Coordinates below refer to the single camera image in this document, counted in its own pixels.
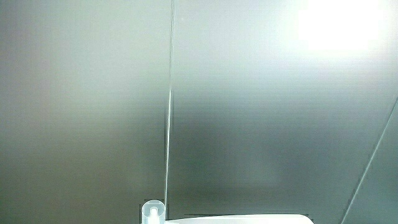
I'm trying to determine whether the white plastic container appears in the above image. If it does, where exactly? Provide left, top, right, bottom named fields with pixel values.
left=165, top=213, right=314, bottom=224

